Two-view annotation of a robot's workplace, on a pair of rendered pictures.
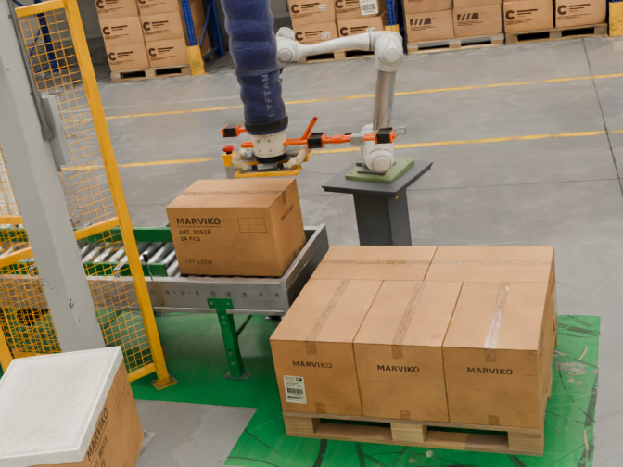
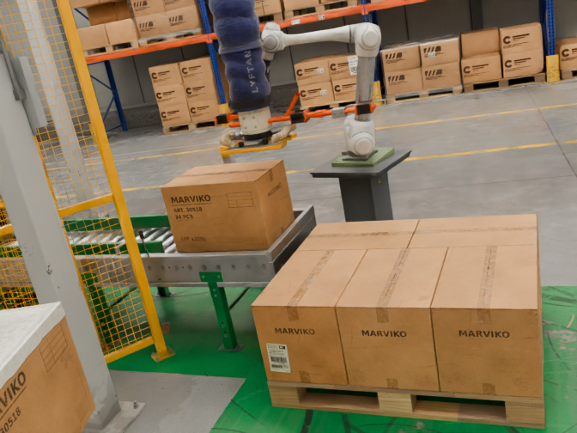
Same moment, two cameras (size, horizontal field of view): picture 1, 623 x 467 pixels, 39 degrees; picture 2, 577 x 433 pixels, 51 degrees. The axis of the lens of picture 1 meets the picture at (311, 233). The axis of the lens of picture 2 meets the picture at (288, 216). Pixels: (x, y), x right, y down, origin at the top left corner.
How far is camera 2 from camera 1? 1.34 m
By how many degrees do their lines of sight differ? 5
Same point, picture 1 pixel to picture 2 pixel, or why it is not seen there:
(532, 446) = (533, 417)
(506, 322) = (498, 283)
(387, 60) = (366, 44)
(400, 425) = (387, 395)
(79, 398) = not seen: outside the picture
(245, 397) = (235, 368)
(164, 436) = (154, 407)
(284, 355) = (265, 321)
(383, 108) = (364, 93)
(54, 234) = (27, 198)
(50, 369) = not seen: outside the picture
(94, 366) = (22, 323)
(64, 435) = not seen: outside the picture
